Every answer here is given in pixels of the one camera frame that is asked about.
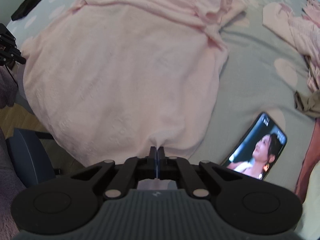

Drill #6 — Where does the light pink fleece garment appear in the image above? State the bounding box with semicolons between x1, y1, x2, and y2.
21;0;249;168

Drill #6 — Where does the pink striped clothes pile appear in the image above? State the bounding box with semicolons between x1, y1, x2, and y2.
263;0;319;92

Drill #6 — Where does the small black cloth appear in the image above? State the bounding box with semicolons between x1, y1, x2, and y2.
11;0;42;21

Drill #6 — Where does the smartphone with lit screen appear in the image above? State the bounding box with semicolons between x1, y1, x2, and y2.
221;112;287;180

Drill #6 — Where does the blue chair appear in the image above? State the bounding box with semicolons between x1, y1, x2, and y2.
5;128;63;187

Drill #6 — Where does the grey polka dot bedsheet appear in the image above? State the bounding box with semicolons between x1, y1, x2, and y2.
7;0;315;190

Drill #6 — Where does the coral pink garment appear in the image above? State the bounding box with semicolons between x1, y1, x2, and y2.
295;118;320;203

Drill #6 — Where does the white garment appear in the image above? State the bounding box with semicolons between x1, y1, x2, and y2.
295;163;320;239

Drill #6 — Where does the brown khaki garment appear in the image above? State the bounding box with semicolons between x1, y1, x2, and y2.
294;55;320;119

